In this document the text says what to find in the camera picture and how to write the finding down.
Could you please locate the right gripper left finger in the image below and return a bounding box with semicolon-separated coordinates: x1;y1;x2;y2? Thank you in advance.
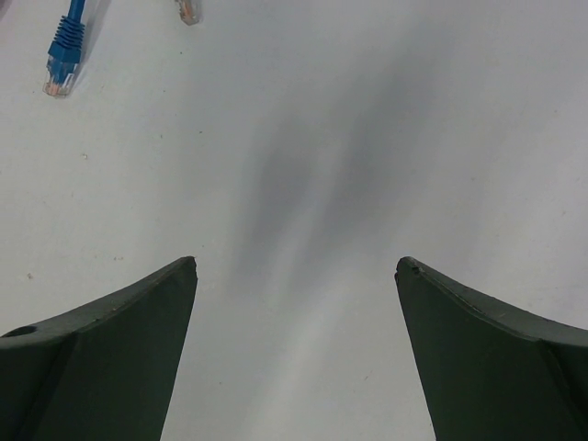
1;256;198;440

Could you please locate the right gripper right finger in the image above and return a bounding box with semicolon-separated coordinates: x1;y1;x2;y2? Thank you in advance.
395;257;587;440

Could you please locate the yellow ethernet cable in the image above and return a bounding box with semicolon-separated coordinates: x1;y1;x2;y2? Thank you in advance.
173;0;202;27

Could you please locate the blue ethernet cable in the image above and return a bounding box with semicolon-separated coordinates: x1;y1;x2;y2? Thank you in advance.
43;0;88;98

